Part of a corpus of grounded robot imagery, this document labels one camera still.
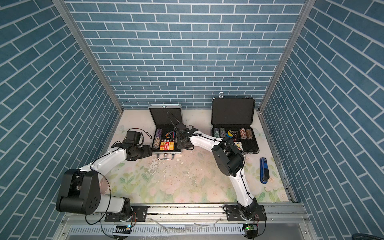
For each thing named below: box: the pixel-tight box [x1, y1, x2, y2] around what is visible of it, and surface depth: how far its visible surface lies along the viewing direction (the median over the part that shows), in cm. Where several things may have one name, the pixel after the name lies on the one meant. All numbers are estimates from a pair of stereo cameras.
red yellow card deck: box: [159, 141, 175, 151], surface depth 98 cm
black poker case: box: [211, 96, 260, 155], surface depth 105 cm
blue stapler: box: [259, 157, 270, 184], surface depth 87 cm
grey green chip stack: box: [220, 127, 226, 138], surface depth 104 cm
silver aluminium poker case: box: [148, 104, 183, 161], surface depth 98 cm
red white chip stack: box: [239, 128, 247, 140], surface depth 104 cm
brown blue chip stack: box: [245, 128, 254, 140], surface depth 104 cm
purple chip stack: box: [153, 128, 163, 149], surface depth 101 cm
